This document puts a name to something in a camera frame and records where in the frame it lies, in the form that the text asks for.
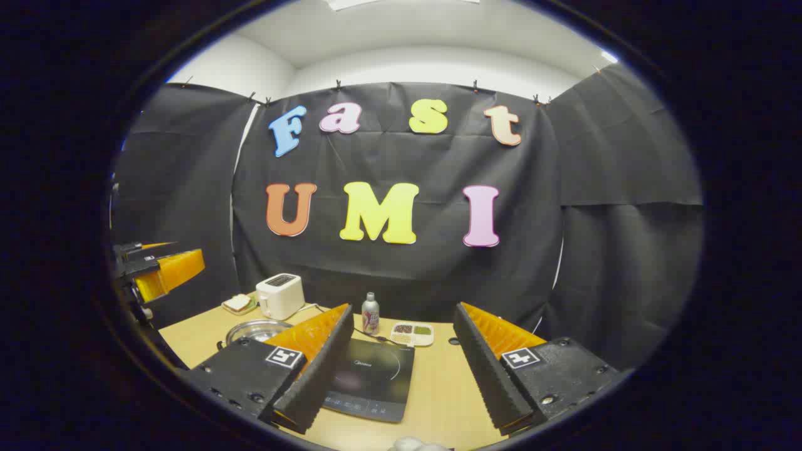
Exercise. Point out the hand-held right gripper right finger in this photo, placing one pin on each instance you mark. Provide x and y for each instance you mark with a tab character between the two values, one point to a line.
489	376

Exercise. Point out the black induction cooktop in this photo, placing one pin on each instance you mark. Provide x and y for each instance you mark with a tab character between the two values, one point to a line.
376	382

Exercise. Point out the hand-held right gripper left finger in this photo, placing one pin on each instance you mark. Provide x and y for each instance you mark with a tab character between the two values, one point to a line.
326	369

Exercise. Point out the ceiling light panel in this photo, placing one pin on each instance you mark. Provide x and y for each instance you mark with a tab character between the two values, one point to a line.
376	3
609	57

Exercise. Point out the bread slice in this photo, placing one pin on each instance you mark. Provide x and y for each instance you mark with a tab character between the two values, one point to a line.
238	302

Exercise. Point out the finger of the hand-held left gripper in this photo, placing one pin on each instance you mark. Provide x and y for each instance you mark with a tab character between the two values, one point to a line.
147	250
175	269

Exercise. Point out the white divided bean tray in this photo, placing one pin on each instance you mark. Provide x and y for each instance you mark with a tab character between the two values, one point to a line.
411	334

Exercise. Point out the small green plate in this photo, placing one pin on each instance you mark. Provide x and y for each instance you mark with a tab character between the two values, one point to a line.
250	307

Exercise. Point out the white toaster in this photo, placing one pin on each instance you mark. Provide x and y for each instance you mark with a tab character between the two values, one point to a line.
281	297

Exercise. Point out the silver drink bottle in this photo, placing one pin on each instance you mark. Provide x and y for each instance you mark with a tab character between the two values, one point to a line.
370	316

